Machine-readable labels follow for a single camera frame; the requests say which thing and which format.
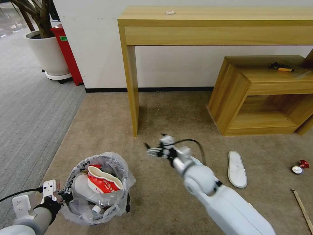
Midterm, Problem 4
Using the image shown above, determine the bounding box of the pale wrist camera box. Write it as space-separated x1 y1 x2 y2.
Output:
159 133 175 148
43 179 57 199

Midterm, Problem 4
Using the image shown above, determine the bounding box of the clear plastic bin liner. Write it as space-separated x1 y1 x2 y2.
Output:
59 151 136 226

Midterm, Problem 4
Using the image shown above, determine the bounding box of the brown plant trunk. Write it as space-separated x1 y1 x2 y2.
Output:
9 0 61 39

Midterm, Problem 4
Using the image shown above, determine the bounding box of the white wheeled pot base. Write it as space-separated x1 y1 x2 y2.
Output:
41 69 74 85

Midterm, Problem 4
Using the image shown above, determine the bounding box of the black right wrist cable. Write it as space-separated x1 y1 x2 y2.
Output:
171 138 207 167

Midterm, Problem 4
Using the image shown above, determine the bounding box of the thin wooden stick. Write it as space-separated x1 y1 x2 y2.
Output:
290 189 313 234

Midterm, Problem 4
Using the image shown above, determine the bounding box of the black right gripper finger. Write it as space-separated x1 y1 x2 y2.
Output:
146 149 164 159
143 142 164 153

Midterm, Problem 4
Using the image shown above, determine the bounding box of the crushed red drink can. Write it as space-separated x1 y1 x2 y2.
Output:
291 159 310 175

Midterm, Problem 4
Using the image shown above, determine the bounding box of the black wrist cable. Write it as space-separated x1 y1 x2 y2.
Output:
171 138 207 167
0 187 47 203

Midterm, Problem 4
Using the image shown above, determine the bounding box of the red box with green label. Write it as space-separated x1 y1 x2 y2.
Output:
50 23 84 86

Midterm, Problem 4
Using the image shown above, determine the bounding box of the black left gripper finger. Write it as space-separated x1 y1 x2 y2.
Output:
55 188 74 197
55 196 74 206

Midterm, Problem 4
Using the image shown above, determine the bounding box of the light wooden console table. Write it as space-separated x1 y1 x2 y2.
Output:
117 6 313 137

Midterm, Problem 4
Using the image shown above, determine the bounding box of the white slipper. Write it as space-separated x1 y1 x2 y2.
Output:
228 150 248 189

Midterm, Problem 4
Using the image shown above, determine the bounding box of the white plant pot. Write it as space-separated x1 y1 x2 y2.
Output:
25 30 72 77

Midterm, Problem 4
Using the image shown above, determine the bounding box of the white plastic bottle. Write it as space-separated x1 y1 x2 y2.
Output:
73 173 98 200

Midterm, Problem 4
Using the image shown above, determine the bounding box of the red and white paper cup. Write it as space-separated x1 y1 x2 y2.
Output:
87 165 124 195

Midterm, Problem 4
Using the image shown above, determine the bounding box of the low wooden open cabinet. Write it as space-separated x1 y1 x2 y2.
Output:
206 55 313 137

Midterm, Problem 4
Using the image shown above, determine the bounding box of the black trash bin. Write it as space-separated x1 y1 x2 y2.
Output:
65 156 131 225

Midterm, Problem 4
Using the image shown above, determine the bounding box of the black and orange tool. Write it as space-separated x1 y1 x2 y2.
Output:
268 62 295 72

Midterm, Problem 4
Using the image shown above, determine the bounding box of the wooden furniture piece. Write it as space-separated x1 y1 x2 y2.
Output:
294 48 313 136

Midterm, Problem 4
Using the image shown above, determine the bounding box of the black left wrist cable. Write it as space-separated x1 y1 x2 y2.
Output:
0 187 47 203

